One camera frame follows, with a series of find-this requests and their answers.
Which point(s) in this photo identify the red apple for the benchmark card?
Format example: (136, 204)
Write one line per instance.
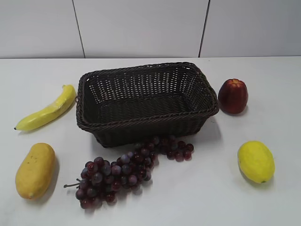
(233, 96)

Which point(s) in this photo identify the dark woven wicker basket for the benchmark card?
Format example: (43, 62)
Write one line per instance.
(125, 105)

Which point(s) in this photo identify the purple grape bunch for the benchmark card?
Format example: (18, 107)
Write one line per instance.
(101, 180)

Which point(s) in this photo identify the yellow banana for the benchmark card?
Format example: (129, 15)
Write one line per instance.
(50, 112)

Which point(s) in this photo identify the yellow lemon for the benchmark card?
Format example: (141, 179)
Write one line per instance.
(256, 161)

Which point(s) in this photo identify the yellow-orange mango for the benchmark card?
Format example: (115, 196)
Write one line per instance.
(35, 172)

